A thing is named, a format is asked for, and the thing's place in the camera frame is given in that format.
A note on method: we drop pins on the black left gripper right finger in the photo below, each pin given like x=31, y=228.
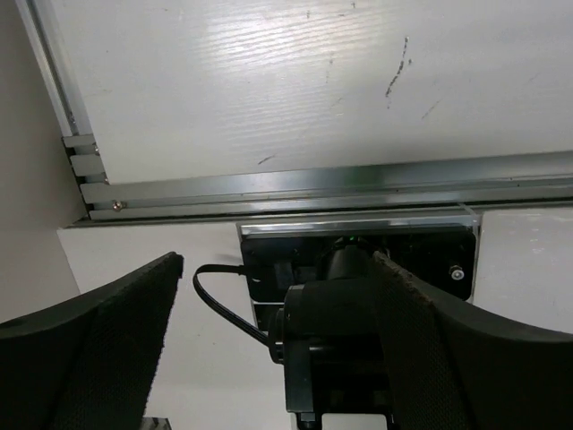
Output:
x=453, y=365

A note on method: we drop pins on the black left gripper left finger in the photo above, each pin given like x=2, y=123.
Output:
x=89, y=362

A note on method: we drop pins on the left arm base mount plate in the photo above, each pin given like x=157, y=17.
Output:
x=438, y=247

